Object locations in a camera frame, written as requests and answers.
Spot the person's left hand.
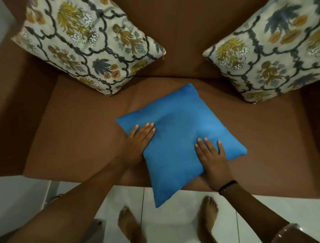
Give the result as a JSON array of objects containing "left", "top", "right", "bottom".
[{"left": 117, "top": 122, "right": 156, "bottom": 171}]

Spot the person's right hand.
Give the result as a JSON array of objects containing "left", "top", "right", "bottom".
[{"left": 194, "top": 137, "right": 234, "bottom": 192}]

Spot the blue cushion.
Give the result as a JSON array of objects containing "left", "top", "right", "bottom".
[{"left": 115, "top": 83, "right": 248, "bottom": 208}]

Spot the person's right forearm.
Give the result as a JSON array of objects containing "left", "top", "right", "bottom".
[{"left": 219, "top": 184, "right": 299, "bottom": 243}]

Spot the person's left forearm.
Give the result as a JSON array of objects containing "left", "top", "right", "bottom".
[{"left": 6, "top": 156, "right": 132, "bottom": 243}]

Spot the black wrist band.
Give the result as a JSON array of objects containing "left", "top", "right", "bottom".
[{"left": 218, "top": 180, "right": 238, "bottom": 196}]

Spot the brown sofa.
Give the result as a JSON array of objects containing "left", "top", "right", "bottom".
[{"left": 0, "top": 0, "right": 320, "bottom": 201}]

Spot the person's right foot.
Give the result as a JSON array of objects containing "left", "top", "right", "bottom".
[{"left": 197, "top": 196, "right": 220, "bottom": 243}]

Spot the person's foot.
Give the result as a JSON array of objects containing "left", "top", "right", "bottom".
[
  {"left": 197, "top": 196, "right": 220, "bottom": 243},
  {"left": 118, "top": 206, "right": 148, "bottom": 243}
]

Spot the person's left foot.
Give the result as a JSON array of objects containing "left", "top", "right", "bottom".
[{"left": 118, "top": 206, "right": 148, "bottom": 243}]

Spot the floral patterned cushion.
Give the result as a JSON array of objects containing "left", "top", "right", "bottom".
[
  {"left": 202, "top": 0, "right": 320, "bottom": 103},
  {"left": 11, "top": 0, "right": 166, "bottom": 96}
]

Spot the pale pink bangle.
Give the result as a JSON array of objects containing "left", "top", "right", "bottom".
[{"left": 271, "top": 223, "right": 301, "bottom": 243}]

